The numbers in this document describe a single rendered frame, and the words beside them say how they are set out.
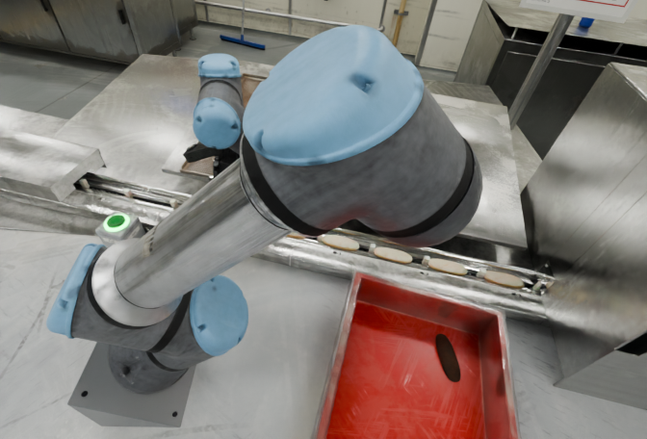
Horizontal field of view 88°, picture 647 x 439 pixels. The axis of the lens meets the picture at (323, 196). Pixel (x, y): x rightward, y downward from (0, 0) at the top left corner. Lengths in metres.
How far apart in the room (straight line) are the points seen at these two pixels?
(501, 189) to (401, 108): 0.93
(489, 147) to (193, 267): 1.05
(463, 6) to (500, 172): 3.07
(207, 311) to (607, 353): 0.68
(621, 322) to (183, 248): 0.70
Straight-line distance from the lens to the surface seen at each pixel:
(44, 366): 0.91
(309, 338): 0.79
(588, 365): 0.85
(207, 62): 0.68
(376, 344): 0.81
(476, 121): 1.32
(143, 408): 0.74
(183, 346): 0.57
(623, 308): 0.78
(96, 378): 0.72
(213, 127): 0.57
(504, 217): 1.07
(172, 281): 0.40
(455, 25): 4.14
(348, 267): 0.84
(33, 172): 1.18
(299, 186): 0.24
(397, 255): 0.89
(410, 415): 0.78
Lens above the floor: 1.55
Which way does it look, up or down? 44 degrees down
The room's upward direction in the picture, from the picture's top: 6 degrees clockwise
